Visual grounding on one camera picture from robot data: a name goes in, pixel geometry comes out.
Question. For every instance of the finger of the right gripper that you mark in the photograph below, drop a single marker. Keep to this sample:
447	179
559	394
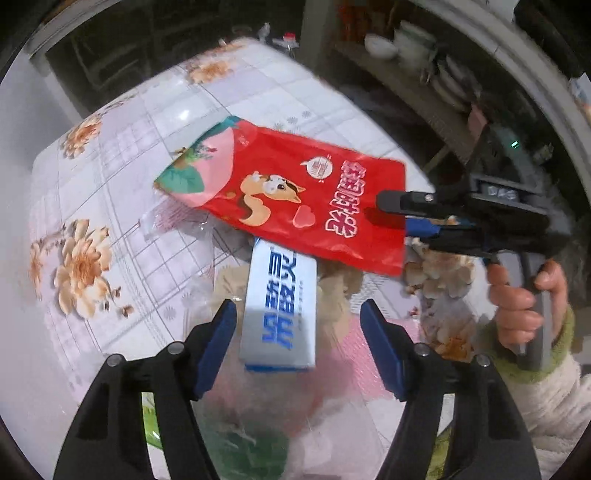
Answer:
415	204
425	228

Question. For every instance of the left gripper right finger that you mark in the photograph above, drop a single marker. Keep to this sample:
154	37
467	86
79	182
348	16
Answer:
488	440

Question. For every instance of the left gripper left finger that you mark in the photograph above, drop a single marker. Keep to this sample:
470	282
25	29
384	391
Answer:
106	439

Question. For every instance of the red squirrel snack bag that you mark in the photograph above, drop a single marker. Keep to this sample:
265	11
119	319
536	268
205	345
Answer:
310	196

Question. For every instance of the white blue text box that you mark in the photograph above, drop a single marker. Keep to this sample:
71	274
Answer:
279	323

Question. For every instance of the clear pink flower wrapper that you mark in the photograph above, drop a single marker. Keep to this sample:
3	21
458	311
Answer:
169	214

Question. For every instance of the right forearm fleece sleeve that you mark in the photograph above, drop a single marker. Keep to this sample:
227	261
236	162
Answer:
554	402

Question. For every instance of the right hand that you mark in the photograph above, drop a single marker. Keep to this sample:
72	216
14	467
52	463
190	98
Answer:
515	318

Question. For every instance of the green plastic jar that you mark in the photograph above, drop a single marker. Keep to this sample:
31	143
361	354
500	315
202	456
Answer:
238	450

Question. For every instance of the clear plastic bottle blue cap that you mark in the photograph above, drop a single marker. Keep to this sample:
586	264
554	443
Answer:
289	425

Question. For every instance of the pink cloth pad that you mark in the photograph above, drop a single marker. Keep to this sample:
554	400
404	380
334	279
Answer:
345	369

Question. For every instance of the stacked white bowls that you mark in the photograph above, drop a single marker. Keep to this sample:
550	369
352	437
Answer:
418	53

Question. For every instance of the floral plastic tablecloth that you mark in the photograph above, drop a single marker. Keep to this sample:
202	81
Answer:
120	267

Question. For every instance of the cooking oil bottle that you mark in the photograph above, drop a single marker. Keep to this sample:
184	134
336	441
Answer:
288	44

